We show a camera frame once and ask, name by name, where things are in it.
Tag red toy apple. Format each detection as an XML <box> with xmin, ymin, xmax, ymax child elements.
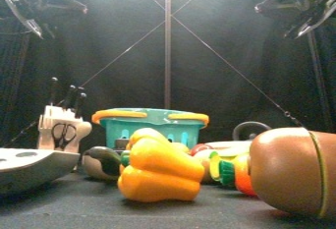
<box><xmin>190</xmin><ymin>143</ymin><xmax>215</xmax><ymax>157</ymax></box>

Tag teal basket orange handles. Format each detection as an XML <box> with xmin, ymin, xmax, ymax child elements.
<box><xmin>91</xmin><ymin>108</ymin><xmax>211</xmax><ymax>150</ymax></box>

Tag black toy scissors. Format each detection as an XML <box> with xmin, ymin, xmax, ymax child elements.
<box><xmin>51</xmin><ymin>123</ymin><xmax>79</xmax><ymax>151</ymax></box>

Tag yellow toy bell pepper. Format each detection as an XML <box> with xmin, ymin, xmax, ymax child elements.
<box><xmin>118</xmin><ymin>127</ymin><xmax>207</xmax><ymax>203</ymax></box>

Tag pale toy plate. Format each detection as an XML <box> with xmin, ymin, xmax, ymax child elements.
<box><xmin>204</xmin><ymin>140</ymin><xmax>255</xmax><ymax>157</ymax></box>

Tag black toy pan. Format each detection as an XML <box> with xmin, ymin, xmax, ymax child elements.
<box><xmin>231</xmin><ymin>121</ymin><xmax>274</xmax><ymax>143</ymax></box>

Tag dark green toy avocado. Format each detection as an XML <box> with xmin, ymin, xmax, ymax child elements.
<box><xmin>82</xmin><ymin>145</ymin><xmax>124</xmax><ymax>181</ymax></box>

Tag beige toy onion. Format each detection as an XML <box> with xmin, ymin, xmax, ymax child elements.
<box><xmin>192</xmin><ymin>148</ymin><xmax>220</xmax><ymax>185</ymax></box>

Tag dark slanted frame pole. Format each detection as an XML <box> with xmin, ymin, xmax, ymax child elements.
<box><xmin>306</xmin><ymin>29</ymin><xmax>334</xmax><ymax>133</ymax></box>

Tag black handled toy knife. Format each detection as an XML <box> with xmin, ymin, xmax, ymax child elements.
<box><xmin>64</xmin><ymin>85</ymin><xmax>78</xmax><ymax>110</ymax></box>
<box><xmin>75</xmin><ymin>92</ymin><xmax>88</xmax><ymax>119</ymax></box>
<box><xmin>48</xmin><ymin>77</ymin><xmax>59</xmax><ymax>107</ymax></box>

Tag orange toy carrot green top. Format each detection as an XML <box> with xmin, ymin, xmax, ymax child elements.
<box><xmin>210</xmin><ymin>150</ymin><xmax>260</xmax><ymax>198</ymax></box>

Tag grey toy tray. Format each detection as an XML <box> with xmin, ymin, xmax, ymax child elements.
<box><xmin>0</xmin><ymin>147</ymin><xmax>83</xmax><ymax>197</ymax></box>

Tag white toy knife block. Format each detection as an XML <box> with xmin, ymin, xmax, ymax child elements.
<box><xmin>38</xmin><ymin>104</ymin><xmax>94</xmax><ymax>153</ymax></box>

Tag large brown toy potato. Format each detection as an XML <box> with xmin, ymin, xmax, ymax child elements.
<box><xmin>248</xmin><ymin>127</ymin><xmax>336</xmax><ymax>221</ymax></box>

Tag grey vertical frame pole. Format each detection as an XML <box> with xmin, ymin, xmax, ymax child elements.
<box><xmin>163</xmin><ymin>0</ymin><xmax>174</xmax><ymax>110</ymax></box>

